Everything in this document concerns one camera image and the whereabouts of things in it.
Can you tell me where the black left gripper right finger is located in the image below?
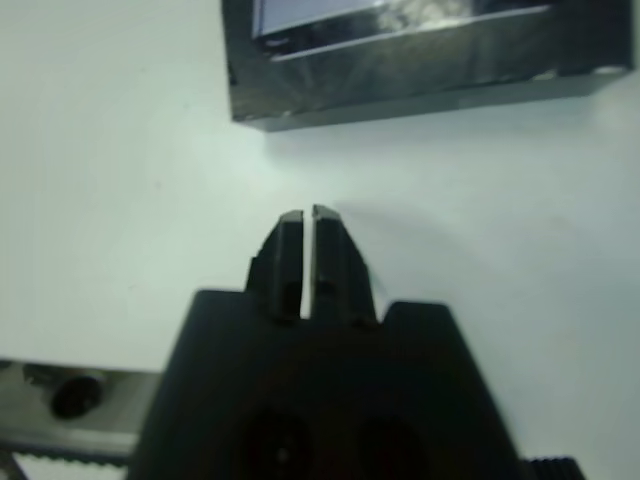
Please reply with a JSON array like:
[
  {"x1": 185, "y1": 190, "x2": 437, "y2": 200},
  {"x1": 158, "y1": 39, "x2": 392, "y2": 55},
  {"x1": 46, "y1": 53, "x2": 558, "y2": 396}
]
[{"x1": 309, "y1": 203, "x2": 376, "y2": 325}]

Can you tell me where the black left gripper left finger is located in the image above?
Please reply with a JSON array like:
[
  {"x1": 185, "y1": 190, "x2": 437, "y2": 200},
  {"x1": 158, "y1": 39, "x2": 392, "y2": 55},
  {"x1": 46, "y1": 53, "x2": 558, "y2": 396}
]
[{"x1": 247, "y1": 210, "x2": 305, "y2": 321}]

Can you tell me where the black printed box lid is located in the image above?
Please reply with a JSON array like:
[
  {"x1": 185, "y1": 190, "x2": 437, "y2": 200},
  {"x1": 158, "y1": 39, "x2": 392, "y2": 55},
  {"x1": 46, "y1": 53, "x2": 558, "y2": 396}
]
[{"x1": 219, "y1": 0, "x2": 632, "y2": 132}]

